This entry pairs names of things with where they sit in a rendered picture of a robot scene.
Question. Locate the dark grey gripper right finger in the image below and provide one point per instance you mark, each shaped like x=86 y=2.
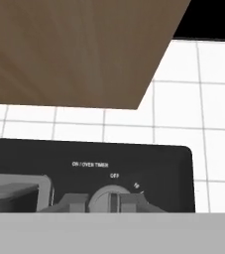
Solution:
x=132 y=200

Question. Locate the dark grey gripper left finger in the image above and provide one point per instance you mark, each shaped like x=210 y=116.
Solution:
x=74 y=200

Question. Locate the grey round timer knob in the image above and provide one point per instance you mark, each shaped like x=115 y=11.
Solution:
x=102 y=198

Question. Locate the grey toaster oven door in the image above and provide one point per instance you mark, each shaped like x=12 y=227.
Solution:
x=46 y=185

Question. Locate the black toaster oven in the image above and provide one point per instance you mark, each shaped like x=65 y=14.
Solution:
x=134 y=158

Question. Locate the brown wooden wall cupboard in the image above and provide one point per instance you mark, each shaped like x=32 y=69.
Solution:
x=67 y=49

